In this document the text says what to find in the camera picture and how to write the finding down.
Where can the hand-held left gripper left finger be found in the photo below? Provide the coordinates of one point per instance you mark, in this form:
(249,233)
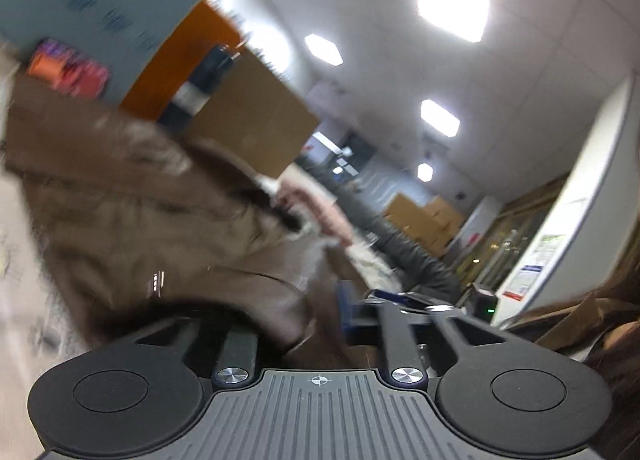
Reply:
(237,350)

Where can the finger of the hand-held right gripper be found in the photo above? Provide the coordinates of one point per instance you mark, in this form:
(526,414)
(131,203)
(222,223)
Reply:
(395,297)

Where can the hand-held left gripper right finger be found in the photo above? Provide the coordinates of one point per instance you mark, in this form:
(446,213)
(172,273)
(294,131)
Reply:
(350,310)

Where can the brown leather jacket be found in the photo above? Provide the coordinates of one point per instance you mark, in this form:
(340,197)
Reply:
(165,220)

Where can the white cloth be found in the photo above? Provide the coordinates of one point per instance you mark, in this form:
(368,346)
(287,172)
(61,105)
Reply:
(375,265)

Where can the brown cardboard box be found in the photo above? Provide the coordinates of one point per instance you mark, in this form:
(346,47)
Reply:
(405,215)
(445,225)

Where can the black device with green light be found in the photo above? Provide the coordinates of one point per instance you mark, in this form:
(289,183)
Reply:
(486,305)

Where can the pink cloth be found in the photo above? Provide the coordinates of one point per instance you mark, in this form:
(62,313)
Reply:
(320,210)

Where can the ceiling light panel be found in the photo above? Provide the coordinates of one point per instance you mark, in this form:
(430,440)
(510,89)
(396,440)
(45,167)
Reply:
(440,117)
(425,171)
(324,49)
(452,5)

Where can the wooden framed glass door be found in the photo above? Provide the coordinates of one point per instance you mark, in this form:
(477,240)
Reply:
(515,230)

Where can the flat brown cardboard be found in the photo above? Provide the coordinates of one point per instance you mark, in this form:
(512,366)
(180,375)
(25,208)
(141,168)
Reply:
(565,325)

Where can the large cardboard box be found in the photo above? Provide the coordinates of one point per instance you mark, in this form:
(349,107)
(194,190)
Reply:
(250,115)

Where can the dark blue white object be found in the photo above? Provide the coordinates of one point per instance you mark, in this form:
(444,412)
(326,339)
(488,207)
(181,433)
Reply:
(197,90)

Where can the orange board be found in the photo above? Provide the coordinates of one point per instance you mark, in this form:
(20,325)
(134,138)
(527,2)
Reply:
(175,55)

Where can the small wall notice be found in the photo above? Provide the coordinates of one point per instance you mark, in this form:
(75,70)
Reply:
(535,260)

